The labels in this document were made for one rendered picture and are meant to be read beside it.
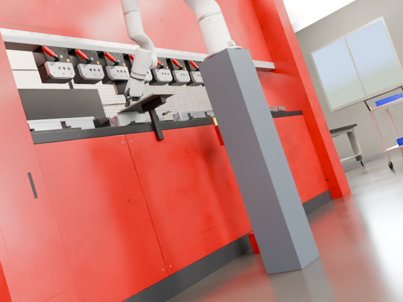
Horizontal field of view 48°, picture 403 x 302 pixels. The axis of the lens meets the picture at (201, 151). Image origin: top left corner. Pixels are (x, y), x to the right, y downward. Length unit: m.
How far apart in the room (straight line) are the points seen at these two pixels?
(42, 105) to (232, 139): 1.33
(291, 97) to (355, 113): 5.38
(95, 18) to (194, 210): 1.20
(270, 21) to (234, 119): 2.62
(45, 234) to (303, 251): 1.05
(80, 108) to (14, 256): 1.59
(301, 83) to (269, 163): 2.45
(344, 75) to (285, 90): 5.38
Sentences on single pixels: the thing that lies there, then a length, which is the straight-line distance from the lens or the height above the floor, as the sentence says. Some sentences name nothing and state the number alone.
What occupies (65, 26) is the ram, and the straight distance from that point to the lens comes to 2.52.
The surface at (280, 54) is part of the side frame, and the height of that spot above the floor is 1.44.
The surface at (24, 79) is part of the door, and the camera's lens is 5.19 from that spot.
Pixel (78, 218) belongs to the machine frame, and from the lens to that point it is 1.98.
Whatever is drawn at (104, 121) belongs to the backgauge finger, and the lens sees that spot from 2.72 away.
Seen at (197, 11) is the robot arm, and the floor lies 1.23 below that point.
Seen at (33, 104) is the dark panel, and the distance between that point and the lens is 2.88.
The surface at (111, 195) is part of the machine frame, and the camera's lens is 2.12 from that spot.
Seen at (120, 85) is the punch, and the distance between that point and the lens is 2.64.
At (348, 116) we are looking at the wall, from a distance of 9.77.
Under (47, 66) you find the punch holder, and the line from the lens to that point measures 2.31.
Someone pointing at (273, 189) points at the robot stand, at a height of 0.35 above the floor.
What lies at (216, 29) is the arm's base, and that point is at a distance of 2.13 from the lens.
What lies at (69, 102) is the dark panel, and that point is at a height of 1.25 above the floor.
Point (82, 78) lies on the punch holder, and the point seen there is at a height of 1.18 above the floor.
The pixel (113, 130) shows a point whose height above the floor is 0.86.
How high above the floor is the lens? 0.43
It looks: 5 degrees up
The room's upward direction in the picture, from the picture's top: 18 degrees counter-clockwise
